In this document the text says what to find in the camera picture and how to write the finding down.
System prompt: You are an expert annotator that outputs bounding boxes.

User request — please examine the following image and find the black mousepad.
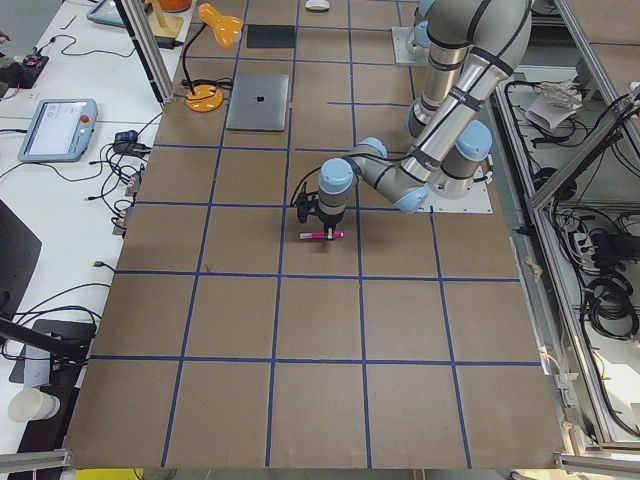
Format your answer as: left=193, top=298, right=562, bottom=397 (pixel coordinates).
left=246, top=24, right=296, bottom=49

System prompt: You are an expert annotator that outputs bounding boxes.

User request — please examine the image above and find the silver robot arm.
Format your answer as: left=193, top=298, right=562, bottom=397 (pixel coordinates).
left=293, top=1, right=532, bottom=240

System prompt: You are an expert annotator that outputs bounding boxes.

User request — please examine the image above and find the aluminium frame post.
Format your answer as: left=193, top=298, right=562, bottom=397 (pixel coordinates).
left=115, top=0, right=174, bottom=105

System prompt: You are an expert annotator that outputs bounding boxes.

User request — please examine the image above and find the black power adapter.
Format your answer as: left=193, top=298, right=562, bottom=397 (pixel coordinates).
left=154, top=35, right=184, bottom=50

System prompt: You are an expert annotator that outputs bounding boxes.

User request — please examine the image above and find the white paper cup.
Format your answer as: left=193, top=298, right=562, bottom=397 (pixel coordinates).
left=8, top=388, right=61, bottom=423

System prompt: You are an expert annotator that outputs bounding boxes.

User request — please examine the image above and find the white computer mouse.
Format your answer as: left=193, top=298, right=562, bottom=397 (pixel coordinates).
left=304, top=0, right=330, bottom=13

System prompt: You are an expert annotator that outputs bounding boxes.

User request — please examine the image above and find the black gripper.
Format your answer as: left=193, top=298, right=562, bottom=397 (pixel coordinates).
left=319, top=207, right=344, bottom=241

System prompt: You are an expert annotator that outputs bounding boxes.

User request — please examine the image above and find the orange desk lamp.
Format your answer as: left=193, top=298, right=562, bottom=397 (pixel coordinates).
left=181, top=2, right=246, bottom=114

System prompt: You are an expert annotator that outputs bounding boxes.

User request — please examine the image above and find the blue teach pendant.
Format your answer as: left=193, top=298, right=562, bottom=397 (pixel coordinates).
left=17, top=99, right=98, bottom=163
left=86, top=0, right=125, bottom=28

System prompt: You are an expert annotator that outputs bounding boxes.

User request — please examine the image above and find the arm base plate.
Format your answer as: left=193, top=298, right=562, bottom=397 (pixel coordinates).
left=391, top=24, right=431, bottom=66
left=418, top=165, right=493, bottom=214

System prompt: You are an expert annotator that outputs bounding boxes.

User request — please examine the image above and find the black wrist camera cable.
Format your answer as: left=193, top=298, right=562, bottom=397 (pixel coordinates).
left=290, top=154, right=416, bottom=209

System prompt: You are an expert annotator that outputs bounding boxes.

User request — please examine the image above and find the wooden stand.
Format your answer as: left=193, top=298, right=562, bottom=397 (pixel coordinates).
left=148, top=0, right=184, bottom=39

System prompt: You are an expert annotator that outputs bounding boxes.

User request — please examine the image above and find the pink pen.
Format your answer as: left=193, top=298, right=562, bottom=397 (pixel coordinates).
left=299, top=231, right=344, bottom=240

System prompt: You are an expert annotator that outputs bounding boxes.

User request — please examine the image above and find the silver laptop notebook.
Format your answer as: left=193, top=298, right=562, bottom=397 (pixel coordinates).
left=226, top=72, right=289, bottom=132

